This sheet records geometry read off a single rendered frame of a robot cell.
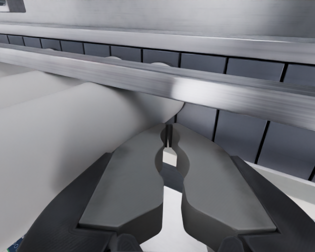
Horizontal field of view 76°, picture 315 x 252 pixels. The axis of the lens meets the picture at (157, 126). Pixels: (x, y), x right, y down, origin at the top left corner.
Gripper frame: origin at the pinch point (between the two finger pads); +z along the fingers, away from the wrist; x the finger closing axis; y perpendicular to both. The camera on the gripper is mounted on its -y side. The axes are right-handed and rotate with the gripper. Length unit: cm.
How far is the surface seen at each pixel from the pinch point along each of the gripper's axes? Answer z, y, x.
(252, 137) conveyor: 2.4, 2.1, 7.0
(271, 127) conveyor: 1.9, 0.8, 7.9
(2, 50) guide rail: 4.0, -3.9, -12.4
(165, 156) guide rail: 2.3, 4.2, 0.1
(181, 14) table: 11.3, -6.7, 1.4
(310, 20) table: 5.9, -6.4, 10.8
